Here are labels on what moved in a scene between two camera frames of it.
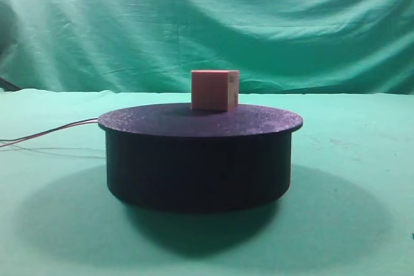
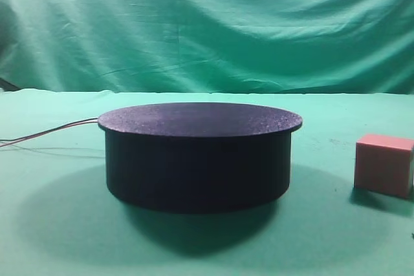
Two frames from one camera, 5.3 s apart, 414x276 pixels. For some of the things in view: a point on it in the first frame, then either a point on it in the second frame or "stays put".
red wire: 94,121 stays put
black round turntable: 172,158 stays put
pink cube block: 215,90 -> 384,163
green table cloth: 349,210 stays put
